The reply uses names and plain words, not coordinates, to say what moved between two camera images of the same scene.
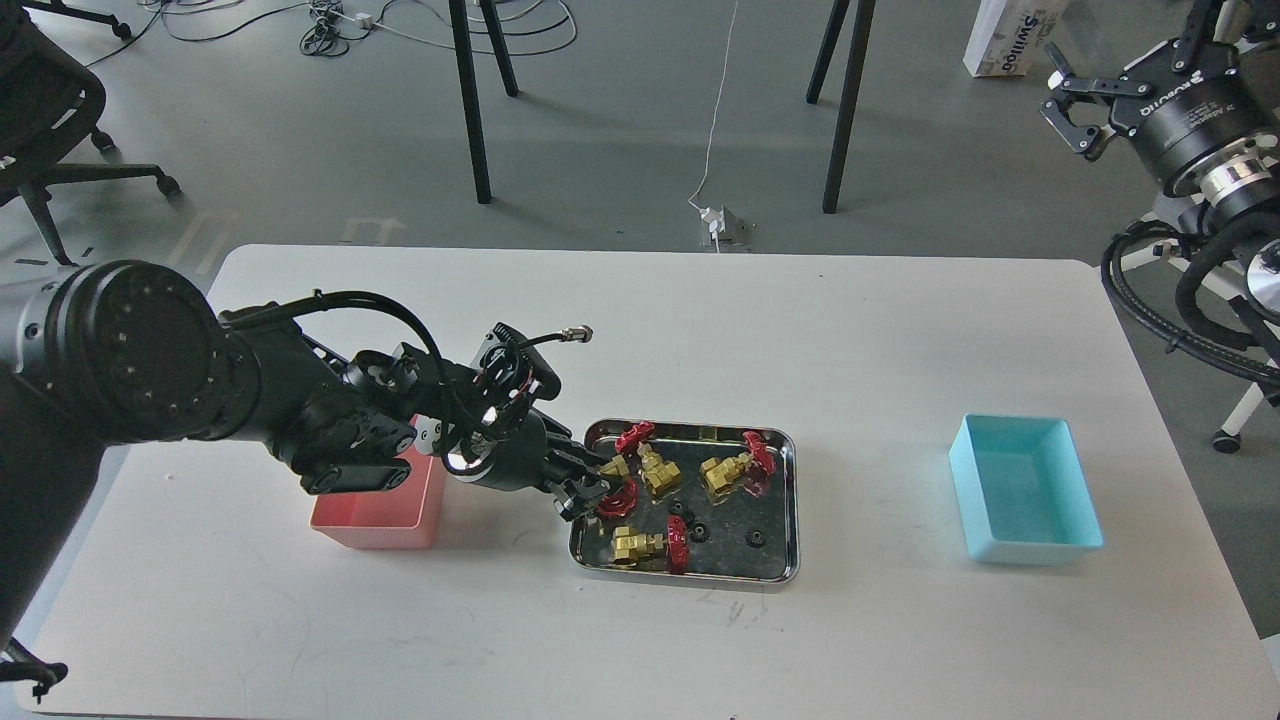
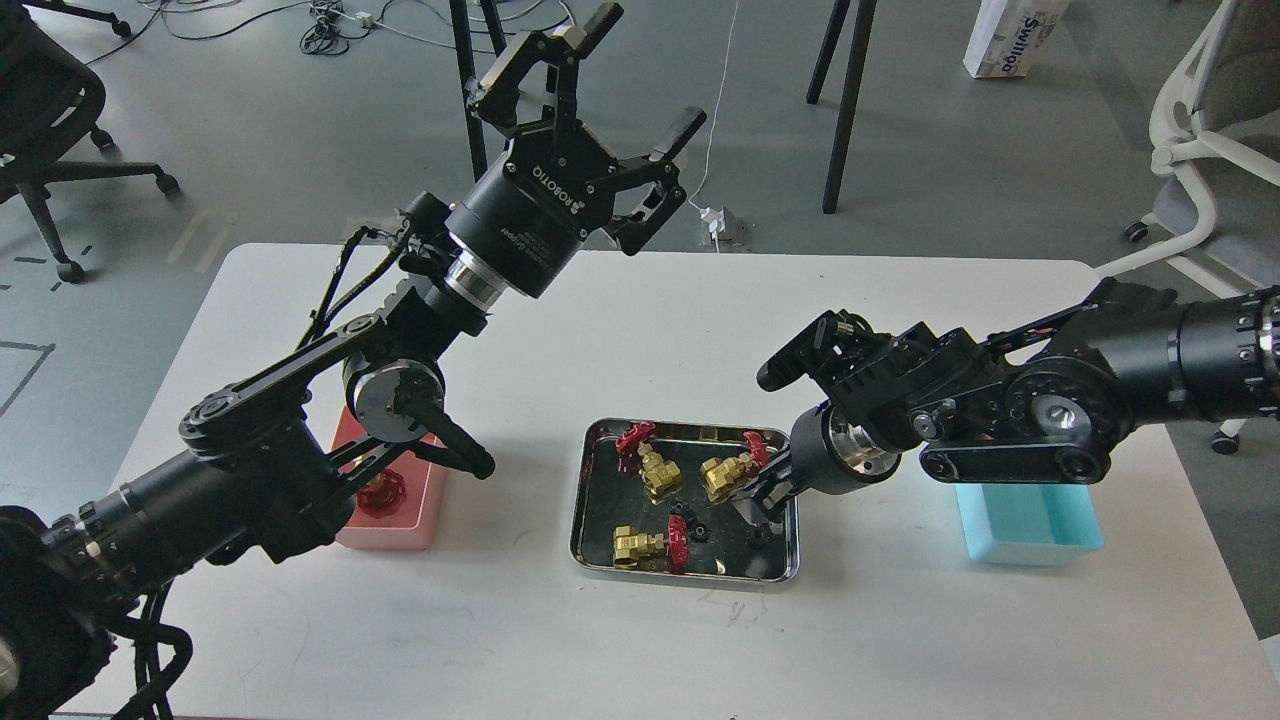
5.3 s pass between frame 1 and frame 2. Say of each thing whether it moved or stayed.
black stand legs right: stayed
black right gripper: moved
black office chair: stayed
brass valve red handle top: stayed
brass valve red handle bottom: stayed
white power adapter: stayed
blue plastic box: stayed
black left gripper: moved
